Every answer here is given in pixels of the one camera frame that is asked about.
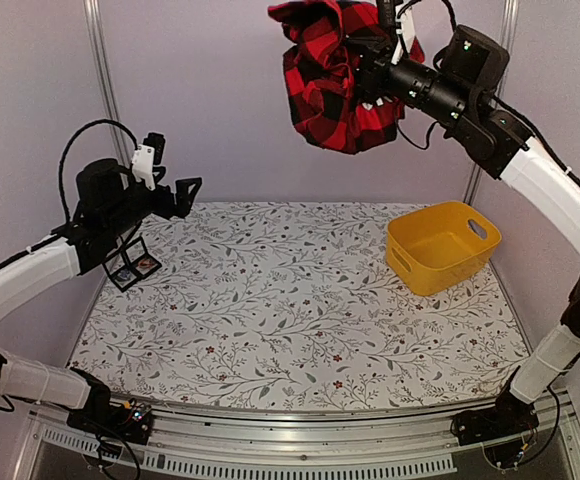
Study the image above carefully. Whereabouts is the red black plaid shirt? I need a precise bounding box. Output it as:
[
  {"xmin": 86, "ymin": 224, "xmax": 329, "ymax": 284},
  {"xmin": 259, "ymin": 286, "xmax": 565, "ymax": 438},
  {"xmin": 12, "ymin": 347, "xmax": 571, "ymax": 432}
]
[{"xmin": 267, "ymin": 1, "xmax": 405, "ymax": 155}]

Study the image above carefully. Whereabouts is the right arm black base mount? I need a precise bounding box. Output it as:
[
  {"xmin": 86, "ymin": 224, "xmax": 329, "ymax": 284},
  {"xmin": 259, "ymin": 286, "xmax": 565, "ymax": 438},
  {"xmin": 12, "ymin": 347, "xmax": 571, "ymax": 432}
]
[{"xmin": 450, "ymin": 384, "xmax": 539, "ymax": 446}]

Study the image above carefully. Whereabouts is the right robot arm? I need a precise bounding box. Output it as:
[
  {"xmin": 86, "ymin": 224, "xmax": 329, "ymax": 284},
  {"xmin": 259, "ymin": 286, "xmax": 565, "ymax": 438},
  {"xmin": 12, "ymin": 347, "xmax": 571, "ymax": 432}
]
[{"xmin": 345, "ymin": 25, "xmax": 580, "ymax": 436}]

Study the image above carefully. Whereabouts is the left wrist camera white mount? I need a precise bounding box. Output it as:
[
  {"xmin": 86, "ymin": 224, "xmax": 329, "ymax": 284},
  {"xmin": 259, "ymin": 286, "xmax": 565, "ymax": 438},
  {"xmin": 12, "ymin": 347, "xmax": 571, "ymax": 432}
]
[{"xmin": 131, "ymin": 132, "xmax": 166, "ymax": 191}]

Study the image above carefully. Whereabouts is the floral patterned table mat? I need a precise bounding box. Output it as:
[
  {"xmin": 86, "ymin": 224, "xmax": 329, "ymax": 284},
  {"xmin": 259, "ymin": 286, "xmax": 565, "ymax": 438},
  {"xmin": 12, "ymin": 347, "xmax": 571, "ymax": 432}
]
[{"xmin": 71, "ymin": 203, "xmax": 528, "ymax": 412}]

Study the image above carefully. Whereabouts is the aluminium front rail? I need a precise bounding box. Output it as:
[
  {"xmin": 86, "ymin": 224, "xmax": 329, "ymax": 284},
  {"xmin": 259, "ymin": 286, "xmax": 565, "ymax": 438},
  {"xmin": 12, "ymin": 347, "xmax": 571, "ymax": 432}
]
[{"xmin": 13, "ymin": 389, "xmax": 580, "ymax": 479}]

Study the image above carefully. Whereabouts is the left aluminium frame post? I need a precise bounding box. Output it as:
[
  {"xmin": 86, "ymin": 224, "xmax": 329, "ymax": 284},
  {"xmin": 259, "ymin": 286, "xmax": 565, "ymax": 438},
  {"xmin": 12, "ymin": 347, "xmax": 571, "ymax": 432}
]
[{"xmin": 82, "ymin": 0, "xmax": 131, "ymax": 166}]

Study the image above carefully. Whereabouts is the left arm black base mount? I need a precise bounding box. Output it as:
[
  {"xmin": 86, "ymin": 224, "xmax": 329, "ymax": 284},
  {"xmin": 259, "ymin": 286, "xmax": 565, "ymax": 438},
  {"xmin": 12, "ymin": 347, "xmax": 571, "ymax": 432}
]
[{"xmin": 66, "ymin": 368, "xmax": 154, "ymax": 445}]

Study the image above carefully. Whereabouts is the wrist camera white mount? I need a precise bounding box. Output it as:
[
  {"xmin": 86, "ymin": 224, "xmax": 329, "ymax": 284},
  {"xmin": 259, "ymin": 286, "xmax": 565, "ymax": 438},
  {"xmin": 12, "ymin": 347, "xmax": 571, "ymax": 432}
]
[
  {"xmin": 376, "ymin": 0, "xmax": 416, "ymax": 65},
  {"xmin": 131, "ymin": 132, "xmax": 166, "ymax": 191}
]

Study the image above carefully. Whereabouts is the black display case with blue brooch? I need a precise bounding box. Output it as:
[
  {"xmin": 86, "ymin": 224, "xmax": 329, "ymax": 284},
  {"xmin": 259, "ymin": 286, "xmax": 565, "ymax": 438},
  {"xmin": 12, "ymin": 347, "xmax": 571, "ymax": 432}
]
[{"xmin": 103, "ymin": 239, "xmax": 143, "ymax": 292}]

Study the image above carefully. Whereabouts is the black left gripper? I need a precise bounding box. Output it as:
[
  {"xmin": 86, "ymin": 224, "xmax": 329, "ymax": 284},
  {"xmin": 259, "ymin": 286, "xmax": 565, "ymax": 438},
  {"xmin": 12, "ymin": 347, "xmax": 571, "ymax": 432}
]
[{"xmin": 106, "ymin": 170, "xmax": 202, "ymax": 238}]

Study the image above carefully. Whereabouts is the yellow plastic basket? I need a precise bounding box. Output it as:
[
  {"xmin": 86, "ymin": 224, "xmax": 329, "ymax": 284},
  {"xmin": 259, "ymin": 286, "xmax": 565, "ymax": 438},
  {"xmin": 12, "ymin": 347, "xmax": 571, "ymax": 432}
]
[{"xmin": 386, "ymin": 201, "xmax": 502, "ymax": 296}]

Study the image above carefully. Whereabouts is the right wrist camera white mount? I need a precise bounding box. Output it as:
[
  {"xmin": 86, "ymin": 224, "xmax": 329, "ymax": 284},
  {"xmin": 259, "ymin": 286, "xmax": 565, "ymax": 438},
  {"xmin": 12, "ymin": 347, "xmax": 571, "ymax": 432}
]
[{"xmin": 376, "ymin": 0, "xmax": 416, "ymax": 65}]

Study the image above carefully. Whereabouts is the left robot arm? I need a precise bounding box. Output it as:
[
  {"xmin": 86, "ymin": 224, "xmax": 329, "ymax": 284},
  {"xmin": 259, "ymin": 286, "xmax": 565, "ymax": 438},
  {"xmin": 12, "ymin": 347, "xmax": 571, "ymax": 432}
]
[{"xmin": 0, "ymin": 132, "xmax": 202, "ymax": 434}]

